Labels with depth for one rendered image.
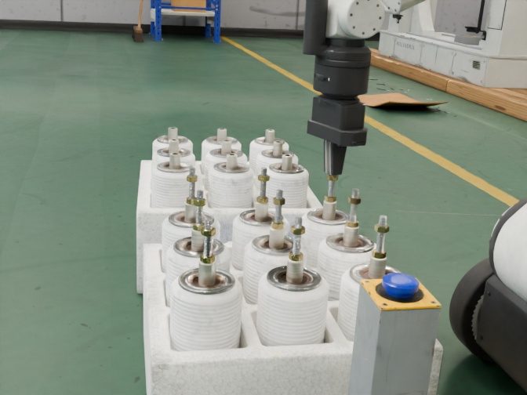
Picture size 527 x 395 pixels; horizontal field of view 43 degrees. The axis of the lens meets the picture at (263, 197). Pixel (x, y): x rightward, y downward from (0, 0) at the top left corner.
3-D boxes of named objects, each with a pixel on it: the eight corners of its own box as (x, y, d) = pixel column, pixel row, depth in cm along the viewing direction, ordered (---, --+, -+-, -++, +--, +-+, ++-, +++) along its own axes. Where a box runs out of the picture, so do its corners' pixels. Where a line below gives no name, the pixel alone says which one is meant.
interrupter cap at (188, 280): (230, 270, 94) (230, 266, 94) (239, 295, 87) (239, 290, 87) (176, 273, 92) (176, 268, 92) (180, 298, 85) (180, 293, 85)
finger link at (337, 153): (326, 175, 112) (329, 139, 110) (342, 172, 114) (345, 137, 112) (332, 177, 111) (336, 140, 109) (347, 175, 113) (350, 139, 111)
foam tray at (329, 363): (344, 322, 133) (353, 237, 127) (427, 457, 96) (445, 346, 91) (143, 332, 125) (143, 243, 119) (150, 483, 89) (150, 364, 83)
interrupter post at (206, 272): (214, 279, 91) (215, 257, 90) (216, 287, 89) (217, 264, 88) (196, 280, 90) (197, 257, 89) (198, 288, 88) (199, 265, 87)
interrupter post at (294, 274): (296, 286, 90) (297, 264, 89) (281, 280, 92) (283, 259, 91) (306, 280, 92) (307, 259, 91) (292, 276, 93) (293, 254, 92)
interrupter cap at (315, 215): (326, 208, 121) (327, 204, 121) (359, 221, 116) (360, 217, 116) (297, 217, 116) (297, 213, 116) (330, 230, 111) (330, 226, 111)
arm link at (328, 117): (291, 132, 114) (296, 60, 110) (336, 127, 119) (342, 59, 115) (337, 149, 104) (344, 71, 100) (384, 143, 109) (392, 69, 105)
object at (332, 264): (304, 332, 114) (312, 233, 109) (358, 329, 116) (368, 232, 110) (318, 363, 105) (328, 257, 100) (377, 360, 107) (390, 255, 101)
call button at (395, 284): (408, 287, 78) (410, 270, 77) (423, 303, 74) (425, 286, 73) (376, 288, 77) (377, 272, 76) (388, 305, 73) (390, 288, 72)
